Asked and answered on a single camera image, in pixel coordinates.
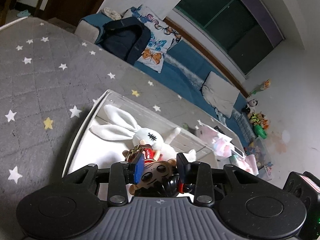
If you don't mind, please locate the white plush rabbit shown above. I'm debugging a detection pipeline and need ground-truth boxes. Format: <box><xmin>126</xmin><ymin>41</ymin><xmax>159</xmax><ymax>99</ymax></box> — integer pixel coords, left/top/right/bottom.
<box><xmin>89</xmin><ymin>105</ymin><xmax>181</xmax><ymax>161</ymax></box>

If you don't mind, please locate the blue sofa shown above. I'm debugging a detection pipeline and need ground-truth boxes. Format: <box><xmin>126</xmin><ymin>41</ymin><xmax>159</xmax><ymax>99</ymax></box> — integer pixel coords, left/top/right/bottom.
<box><xmin>75</xmin><ymin>13</ymin><xmax>255</xmax><ymax>147</ymax></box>

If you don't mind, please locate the orange flower doll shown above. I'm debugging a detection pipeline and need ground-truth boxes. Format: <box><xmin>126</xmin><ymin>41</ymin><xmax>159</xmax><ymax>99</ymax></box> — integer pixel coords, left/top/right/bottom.
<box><xmin>251</xmin><ymin>79</ymin><xmax>271</xmax><ymax>94</ymax></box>

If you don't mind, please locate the dark blue backpack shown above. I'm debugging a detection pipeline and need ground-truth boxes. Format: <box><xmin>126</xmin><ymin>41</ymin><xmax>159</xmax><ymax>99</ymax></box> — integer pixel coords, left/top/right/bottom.
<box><xmin>95</xmin><ymin>17</ymin><xmax>151</xmax><ymax>65</ymax></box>

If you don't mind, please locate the dark window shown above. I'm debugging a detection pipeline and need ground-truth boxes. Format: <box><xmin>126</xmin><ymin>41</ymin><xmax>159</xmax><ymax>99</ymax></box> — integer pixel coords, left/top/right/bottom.
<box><xmin>175</xmin><ymin>0</ymin><xmax>284</xmax><ymax>74</ymax></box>

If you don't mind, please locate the grey cushion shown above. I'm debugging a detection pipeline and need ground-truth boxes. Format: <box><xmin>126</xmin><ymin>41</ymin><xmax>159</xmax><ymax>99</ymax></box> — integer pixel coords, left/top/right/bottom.
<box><xmin>201</xmin><ymin>72</ymin><xmax>240</xmax><ymax>119</ymax></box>

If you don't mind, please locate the small plush toys pile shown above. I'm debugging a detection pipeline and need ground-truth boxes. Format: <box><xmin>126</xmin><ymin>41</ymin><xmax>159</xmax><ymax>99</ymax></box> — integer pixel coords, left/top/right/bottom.
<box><xmin>249</xmin><ymin>112</ymin><xmax>270</xmax><ymax>130</ymax></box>

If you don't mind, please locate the clear plastic storage bin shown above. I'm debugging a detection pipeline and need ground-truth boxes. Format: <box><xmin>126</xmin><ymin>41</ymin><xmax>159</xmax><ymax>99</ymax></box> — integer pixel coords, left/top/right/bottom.
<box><xmin>246</xmin><ymin>137</ymin><xmax>273</xmax><ymax>181</ymax></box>

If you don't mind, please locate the black haired doll figure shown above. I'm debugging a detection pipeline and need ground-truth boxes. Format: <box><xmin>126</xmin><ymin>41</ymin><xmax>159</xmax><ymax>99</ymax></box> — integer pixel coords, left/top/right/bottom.
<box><xmin>123</xmin><ymin>140</ymin><xmax>180</xmax><ymax>197</ymax></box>

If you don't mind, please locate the panda plush toy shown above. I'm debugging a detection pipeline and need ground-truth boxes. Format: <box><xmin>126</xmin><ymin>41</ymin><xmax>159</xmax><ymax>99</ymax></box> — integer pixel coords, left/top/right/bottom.
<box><xmin>241</xmin><ymin>99</ymin><xmax>258</xmax><ymax>118</ymax></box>

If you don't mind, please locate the star patterned grey tablecloth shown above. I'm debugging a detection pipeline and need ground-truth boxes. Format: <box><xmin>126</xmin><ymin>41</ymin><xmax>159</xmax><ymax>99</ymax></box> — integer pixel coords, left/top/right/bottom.
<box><xmin>1</xmin><ymin>18</ymin><xmax>216</xmax><ymax>239</ymax></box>

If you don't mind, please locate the pink white tissue pack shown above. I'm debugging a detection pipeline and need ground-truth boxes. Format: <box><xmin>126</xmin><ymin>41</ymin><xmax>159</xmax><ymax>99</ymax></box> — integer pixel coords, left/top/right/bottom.
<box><xmin>195</xmin><ymin>126</ymin><xmax>235</xmax><ymax>160</ymax></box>

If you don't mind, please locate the butterfly print pillow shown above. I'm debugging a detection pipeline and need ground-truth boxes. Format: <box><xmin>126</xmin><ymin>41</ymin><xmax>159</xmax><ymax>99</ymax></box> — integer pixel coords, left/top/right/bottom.
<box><xmin>123</xmin><ymin>5</ymin><xmax>182</xmax><ymax>73</ymax></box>

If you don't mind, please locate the green bowl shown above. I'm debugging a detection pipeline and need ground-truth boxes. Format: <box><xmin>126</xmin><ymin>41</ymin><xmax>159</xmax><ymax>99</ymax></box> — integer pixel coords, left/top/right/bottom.
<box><xmin>254</xmin><ymin>124</ymin><xmax>267</xmax><ymax>139</ymax></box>

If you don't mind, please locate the grey white cardboard box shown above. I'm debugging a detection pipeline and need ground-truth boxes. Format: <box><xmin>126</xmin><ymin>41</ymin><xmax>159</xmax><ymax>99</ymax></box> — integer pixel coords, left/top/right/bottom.
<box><xmin>62</xmin><ymin>90</ymin><xmax>218</xmax><ymax>176</ymax></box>

